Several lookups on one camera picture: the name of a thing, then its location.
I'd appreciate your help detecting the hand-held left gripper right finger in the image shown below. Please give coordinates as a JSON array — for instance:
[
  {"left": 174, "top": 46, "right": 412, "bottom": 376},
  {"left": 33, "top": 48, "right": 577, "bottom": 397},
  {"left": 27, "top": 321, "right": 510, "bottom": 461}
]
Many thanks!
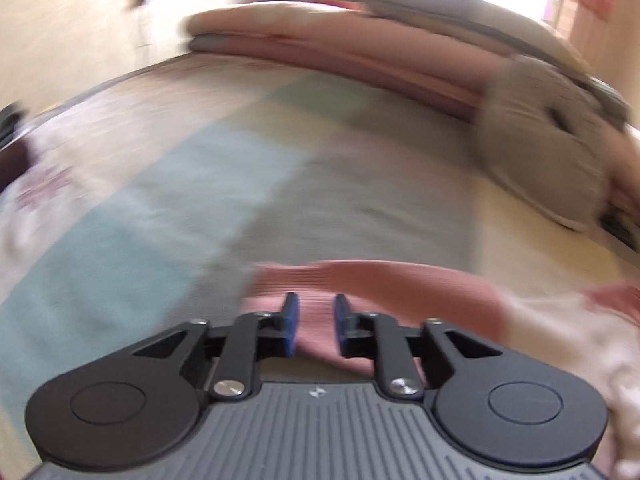
[{"left": 332, "top": 292, "right": 505, "bottom": 401}]

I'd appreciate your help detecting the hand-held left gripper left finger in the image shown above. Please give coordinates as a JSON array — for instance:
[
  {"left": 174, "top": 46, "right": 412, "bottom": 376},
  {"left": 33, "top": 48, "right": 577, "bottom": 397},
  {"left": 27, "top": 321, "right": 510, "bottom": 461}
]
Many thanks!
[{"left": 132, "top": 292, "right": 301, "bottom": 402}]

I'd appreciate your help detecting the pink and white knit sweater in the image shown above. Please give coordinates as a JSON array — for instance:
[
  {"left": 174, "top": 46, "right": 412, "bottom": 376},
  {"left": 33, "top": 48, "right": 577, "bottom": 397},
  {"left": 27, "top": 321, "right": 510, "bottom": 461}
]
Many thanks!
[{"left": 242, "top": 260, "right": 640, "bottom": 480}]

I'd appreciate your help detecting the pastel patchwork bed sheet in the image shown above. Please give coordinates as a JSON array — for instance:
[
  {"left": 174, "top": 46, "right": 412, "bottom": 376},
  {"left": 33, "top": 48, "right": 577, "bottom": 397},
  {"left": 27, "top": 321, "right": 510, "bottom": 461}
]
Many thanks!
[{"left": 0, "top": 55, "right": 640, "bottom": 461}]

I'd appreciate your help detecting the grey cat face cushion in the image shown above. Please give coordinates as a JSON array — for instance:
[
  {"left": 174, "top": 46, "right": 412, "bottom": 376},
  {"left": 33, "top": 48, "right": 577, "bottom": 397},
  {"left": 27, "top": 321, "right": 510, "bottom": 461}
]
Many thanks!
[{"left": 472, "top": 55, "right": 621, "bottom": 233}]

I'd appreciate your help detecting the pink folded quilt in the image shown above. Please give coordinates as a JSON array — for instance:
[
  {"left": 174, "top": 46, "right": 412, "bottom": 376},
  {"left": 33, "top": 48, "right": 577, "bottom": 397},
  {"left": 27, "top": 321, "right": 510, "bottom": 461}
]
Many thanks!
[{"left": 185, "top": 2, "right": 501, "bottom": 121}]

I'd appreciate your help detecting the black flat device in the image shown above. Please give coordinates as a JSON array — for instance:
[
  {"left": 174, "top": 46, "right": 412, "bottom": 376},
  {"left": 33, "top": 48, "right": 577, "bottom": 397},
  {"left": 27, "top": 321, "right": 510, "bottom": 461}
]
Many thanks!
[{"left": 597, "top": 207, "right": 640, "bottom": 256}]

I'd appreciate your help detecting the grey pillow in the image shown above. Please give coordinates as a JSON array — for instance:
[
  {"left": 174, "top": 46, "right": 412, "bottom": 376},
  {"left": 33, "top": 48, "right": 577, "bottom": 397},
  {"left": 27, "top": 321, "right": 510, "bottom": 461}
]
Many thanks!
[{"left": 340, "top": 0, "right": 631, "bottom": 116}]

